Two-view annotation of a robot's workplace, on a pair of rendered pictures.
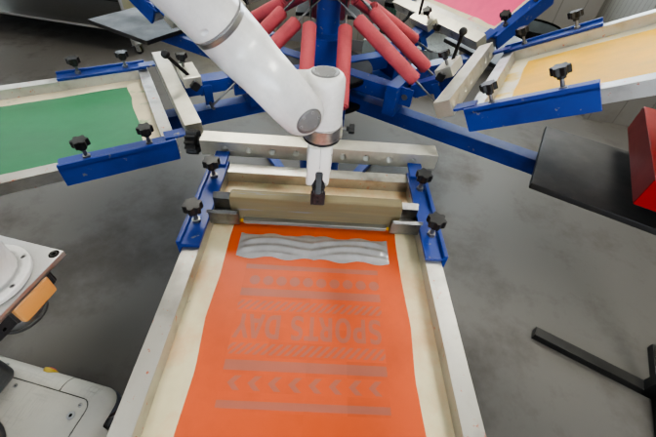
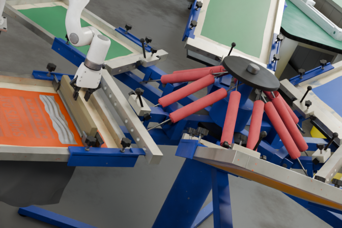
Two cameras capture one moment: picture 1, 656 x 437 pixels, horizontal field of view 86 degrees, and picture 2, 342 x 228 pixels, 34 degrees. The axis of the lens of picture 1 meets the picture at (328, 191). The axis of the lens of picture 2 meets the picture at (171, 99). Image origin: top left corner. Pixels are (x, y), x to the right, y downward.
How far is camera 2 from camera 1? 1.99 m
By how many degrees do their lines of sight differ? 47
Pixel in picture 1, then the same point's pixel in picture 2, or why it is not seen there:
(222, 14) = not seen: outside the picture
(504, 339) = not seen: outside the picture
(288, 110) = (68, 27)
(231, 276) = (27, 93)
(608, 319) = not seen: outside the picture
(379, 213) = (85, 124)
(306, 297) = (27, 114)
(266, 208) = (65, 90)
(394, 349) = (12, 140)
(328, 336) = (10, 120)
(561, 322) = not seen: outside the picture
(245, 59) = (71, 5)
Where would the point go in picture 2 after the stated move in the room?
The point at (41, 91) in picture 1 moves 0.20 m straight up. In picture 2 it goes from (106, 28) to (116, 0)
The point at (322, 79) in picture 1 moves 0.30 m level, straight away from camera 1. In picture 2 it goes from (96, 36) to (158, 46)
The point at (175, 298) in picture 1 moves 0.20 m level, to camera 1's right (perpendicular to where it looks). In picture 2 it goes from (6, 74) to (15, 99)
